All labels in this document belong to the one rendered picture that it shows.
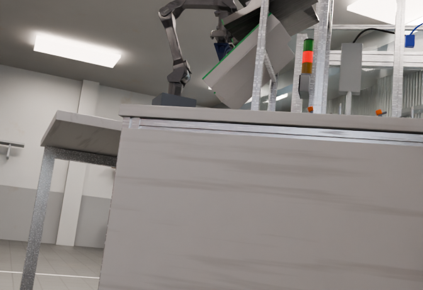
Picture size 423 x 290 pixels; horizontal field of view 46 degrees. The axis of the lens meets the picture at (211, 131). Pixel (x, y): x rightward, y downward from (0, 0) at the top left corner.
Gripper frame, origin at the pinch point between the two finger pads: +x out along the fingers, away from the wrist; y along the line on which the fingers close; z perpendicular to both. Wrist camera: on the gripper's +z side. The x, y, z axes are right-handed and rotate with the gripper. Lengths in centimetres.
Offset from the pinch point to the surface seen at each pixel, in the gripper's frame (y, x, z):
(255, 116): -70, 41, 28
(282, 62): -21.3, 10.6, 26.8
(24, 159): 575, -19, -493
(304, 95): 24.9, 8.8, 30.9
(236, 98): -23.0, 24.0, 12.6
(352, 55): 104, -39, 50
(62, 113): -59, 40, -28
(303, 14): -28.4, -3.2, 33.5
